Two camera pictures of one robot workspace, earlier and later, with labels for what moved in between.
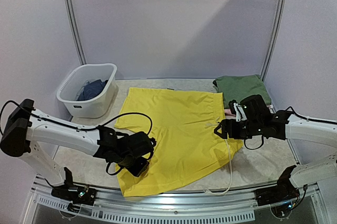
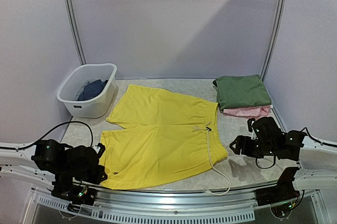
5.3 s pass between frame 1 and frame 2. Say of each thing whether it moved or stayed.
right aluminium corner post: stayed
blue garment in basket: stayed
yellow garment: moved
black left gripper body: moved
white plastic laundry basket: stayed
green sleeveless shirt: stayed
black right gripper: moved
